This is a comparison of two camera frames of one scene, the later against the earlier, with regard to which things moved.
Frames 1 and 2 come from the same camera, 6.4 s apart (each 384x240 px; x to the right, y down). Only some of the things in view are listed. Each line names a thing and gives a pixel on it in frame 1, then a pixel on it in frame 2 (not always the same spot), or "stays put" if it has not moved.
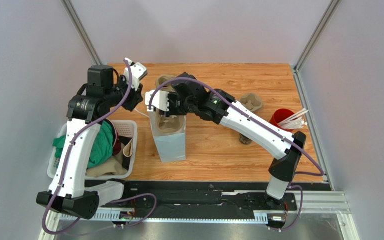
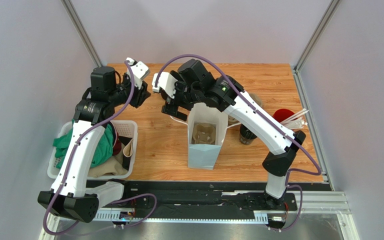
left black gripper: x=135 y=98 stays put
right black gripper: x=169 y=104 stays put
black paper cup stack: x=244 y=140 stays put
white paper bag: x=172 y=145 to x=207 y=128
